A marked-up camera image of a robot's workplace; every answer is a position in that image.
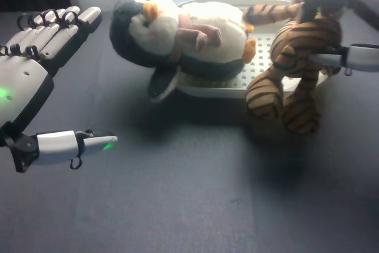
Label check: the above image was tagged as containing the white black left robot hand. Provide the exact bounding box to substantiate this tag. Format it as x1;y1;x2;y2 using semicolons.
0;6;118;174

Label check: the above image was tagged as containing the striped plush tiger toy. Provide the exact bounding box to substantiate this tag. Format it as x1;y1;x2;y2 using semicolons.
242;0;345;135

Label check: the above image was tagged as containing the white perforated plastic tray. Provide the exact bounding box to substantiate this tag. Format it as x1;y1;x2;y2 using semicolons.
174;0;333;100

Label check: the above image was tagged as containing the dark grey table cloth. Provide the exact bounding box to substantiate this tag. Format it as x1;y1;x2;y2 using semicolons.
0;5;379;253

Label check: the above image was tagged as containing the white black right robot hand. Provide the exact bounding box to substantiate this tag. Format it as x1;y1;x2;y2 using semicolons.
296;0;379;76

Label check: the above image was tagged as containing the plush penguin with pink scarf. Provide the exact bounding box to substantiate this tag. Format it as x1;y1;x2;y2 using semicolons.
108;0;257;103

